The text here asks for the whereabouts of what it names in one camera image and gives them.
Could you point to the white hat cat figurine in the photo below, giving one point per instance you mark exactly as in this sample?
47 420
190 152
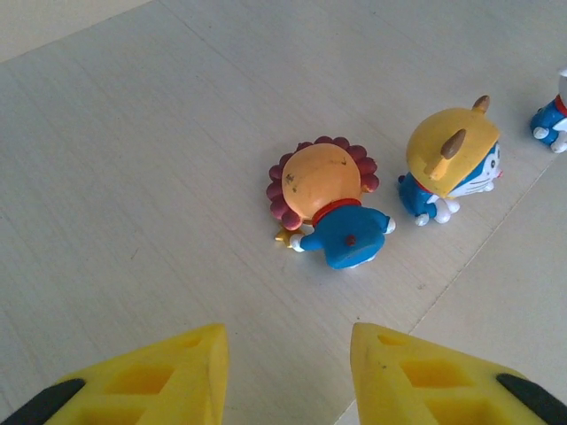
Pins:
551 124

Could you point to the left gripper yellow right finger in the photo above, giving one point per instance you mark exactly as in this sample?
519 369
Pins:
434 385

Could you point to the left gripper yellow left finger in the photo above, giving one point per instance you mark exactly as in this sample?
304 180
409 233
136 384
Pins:
146 385

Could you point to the red lion mane cat figurine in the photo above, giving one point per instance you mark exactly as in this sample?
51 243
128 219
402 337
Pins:
323 181

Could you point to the yellow horned hat cat figurine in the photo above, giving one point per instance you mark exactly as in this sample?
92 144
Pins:
447 150

